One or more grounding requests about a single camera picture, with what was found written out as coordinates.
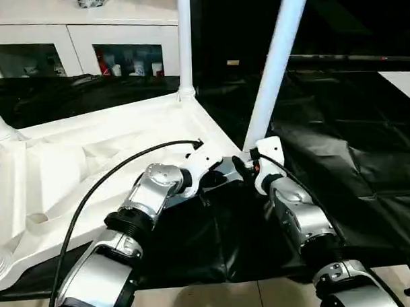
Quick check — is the white plastic table top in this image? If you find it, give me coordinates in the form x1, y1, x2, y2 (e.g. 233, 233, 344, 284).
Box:
0, 86, 256, 292

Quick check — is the black table mat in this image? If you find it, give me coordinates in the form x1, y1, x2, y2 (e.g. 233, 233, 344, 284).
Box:
0, 63, 410, 302

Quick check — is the dark metal rod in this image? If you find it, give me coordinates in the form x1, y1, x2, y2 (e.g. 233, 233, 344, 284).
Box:
288, 50, 410, 66

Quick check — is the black backdrop cloth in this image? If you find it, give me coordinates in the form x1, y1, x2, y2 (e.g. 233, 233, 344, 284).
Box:
189, 0, 410, 79

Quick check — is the white flat board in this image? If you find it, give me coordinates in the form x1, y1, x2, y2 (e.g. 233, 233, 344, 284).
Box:
377, 70, 410, 106

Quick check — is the white glass-door cabinet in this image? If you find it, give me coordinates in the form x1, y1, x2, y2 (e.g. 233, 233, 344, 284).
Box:
0, 0, 182, 83

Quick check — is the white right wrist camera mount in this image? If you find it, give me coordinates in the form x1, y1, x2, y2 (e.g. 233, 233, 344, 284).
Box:
250, 135, 287, 195

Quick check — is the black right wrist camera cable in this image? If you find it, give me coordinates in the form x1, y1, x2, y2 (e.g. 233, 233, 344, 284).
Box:
250, 142, 410, 307

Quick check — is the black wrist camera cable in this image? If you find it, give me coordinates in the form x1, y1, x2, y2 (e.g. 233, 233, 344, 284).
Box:
250, 142, 410, 307
41, 137, 210, 307

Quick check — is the black left wrist camera cable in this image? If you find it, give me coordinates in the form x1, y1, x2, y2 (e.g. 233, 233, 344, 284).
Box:
41, 137, 210, 307

